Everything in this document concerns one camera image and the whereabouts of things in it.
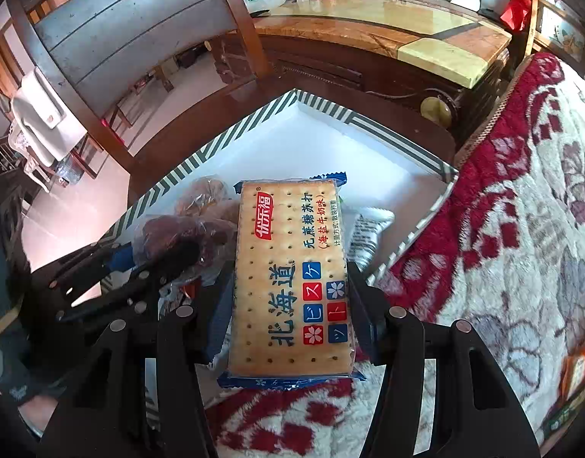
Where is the orange snack packet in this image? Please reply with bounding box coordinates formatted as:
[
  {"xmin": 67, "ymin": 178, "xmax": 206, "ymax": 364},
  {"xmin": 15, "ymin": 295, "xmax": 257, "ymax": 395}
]
[{"xmin": 559, "ymin": 347, "xmax": 585, "ymax": 402}]

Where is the clear bag of red dates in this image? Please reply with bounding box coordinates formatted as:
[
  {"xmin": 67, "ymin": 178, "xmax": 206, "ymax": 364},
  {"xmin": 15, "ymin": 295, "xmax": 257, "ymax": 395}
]
[{"xmin": 134, "ymin": 214, "xmax": 239, "ymax": 293}]

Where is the green striped cardboard box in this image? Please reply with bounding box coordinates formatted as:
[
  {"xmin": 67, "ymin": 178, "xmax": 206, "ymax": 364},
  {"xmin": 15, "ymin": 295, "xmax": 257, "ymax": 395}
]
[{"xmin": 99, "ymin": 88, "xmax": 461, "ymax": 421}]

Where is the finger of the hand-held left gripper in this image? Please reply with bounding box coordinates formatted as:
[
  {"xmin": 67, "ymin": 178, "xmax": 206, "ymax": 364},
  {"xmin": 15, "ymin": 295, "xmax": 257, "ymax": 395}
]
[
  {"xmin": 58, "ymin": 241, "xmax": 201, "ymax": 324},
  {"xmin": 48, "ymin": 244, "xmax": 132, "ymax": 297}
]

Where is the brass knob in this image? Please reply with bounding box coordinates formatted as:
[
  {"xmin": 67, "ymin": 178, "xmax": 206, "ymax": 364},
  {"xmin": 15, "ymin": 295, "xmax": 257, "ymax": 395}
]
[{"xmin": 419, "ymin": 95, "xmax": 454, "ymax": 128}]

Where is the dark green snack packet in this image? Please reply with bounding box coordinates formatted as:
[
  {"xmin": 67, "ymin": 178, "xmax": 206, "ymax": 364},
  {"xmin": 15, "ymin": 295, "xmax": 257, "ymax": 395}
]
[{"xmin": 540, "ymin": 400, "xmax": 585, "ymax": 440}]

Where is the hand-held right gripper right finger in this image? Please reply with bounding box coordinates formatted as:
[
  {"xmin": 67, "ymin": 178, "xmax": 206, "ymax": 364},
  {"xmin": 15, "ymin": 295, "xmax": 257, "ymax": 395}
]
[{"xmin": 345, "ymin": 260, "xmax": 552, "ymax": 458}]

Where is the wooden side table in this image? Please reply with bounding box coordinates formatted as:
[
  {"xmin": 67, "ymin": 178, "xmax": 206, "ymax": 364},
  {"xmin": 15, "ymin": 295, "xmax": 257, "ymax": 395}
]
[{"xmin": 225, "ymin": 0, "xmax": 514, "ymax": 121}]

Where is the red floral blanket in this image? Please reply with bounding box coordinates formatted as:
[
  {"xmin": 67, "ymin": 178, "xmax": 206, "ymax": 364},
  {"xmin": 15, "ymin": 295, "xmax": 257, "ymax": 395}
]
[{"xmin": 204, "ymin": 52, "xmax": 585, "ymax": 458}]

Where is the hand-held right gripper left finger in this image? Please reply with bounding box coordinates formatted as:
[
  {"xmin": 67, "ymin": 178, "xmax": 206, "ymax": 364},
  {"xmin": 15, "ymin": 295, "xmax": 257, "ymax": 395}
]
[{"xmin": 37, "ymin": 267, "xmax": 237, "ymax": 458}]

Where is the white snack packet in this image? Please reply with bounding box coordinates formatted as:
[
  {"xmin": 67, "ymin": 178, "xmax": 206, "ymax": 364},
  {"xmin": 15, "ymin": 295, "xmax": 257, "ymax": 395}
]
[{"xmin": 346, "ymin": 207, "xmax": 396, "ymax": 271}]

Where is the person's left forearm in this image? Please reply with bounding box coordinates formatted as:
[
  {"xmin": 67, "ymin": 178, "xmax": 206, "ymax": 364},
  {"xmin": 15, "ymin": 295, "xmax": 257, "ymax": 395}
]
[{"xmin": 0, "ymin": 339, "xmax": 65, "ymax": 440}]

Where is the clear bag of nuts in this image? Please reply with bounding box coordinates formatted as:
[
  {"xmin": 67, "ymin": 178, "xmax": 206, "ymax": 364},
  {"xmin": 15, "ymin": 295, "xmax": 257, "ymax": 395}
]
[{"xmin": 175, "ymin": 176, "xmax": 239, "ymax": 223}]

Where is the wooden chair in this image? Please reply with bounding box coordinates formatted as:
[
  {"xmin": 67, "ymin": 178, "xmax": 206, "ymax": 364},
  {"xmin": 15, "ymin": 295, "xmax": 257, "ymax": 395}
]
[{"xmin": 5, "ymin": 0, "xmax": 275, "ymax": 173}]

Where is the cracker packet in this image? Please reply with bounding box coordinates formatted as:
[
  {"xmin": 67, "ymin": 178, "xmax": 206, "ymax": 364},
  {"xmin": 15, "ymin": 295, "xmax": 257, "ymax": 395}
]
[{"xmin": 216, "ymin": 171, "xmax": 368, "ymax": 390}]

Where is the wooden shelf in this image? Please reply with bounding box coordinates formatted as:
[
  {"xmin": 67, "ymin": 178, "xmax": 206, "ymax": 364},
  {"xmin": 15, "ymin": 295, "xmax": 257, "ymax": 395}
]
[{"xmin": 525, "ymin": 0, "xmax": 585, "ymax": 59}]

